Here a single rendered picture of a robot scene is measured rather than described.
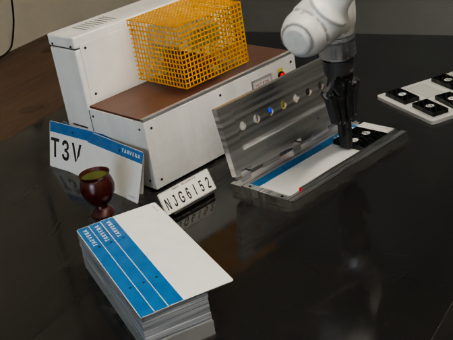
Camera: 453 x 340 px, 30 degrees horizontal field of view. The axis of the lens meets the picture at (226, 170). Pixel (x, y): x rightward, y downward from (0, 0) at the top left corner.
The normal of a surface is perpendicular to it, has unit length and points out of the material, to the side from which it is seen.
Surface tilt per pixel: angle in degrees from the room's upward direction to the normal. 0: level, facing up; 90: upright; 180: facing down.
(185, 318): 90
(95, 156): 69
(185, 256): 0
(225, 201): 0
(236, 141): 79
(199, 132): 90
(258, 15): 90
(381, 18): 90
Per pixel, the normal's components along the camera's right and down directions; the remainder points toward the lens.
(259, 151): 0.65, 0.03
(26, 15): 0.85, 0.10
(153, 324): 0.43, 0.32
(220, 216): -0.15, -0.90
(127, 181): -0.76, 0.03
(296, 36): -0.51, 0.53
